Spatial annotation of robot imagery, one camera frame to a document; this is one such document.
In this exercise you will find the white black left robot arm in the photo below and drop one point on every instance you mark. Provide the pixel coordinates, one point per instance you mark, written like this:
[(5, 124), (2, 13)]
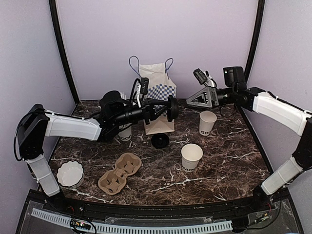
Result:
[(40, 123)]

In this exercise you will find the white fluted ceramic dish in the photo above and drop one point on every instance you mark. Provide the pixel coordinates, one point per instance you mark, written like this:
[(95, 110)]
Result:
[(70, 174)]

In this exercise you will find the paper cup holding straws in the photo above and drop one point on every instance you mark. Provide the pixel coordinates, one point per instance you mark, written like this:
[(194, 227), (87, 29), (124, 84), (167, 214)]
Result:
[(125, 132)]

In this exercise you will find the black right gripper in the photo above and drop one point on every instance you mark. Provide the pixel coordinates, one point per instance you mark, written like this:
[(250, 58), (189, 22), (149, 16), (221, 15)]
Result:
[(210, 96)]

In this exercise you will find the brown cardboard cup carrier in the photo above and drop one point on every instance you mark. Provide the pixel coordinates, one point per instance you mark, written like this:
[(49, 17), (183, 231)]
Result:
[(113, 181)]

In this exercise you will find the right black frame post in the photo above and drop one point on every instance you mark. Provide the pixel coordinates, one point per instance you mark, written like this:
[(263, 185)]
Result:
[(255, 38)]

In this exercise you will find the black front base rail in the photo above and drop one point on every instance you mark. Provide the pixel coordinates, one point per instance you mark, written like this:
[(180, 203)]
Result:
[(237, 209)]

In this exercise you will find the black coffee cup lid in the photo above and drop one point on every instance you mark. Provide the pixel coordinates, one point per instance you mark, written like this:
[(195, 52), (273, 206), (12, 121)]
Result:
[(160, 140)]

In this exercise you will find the blue checkered paper bag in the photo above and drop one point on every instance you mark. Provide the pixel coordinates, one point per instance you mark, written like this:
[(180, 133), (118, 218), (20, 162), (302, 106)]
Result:
[(160, 87)]

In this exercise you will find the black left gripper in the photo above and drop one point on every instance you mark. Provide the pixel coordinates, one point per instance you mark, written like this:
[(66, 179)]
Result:
[(148, 108)]

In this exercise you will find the white paper coffee cup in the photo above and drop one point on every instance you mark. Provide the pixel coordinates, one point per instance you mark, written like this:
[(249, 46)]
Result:
[(191, 155)]

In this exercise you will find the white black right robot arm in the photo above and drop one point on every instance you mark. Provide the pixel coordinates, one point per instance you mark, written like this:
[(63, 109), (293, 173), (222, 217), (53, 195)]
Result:
[(253, 99)]

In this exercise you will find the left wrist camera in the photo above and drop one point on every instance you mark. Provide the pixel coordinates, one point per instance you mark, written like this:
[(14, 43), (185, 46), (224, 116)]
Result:
[(142, 90)]

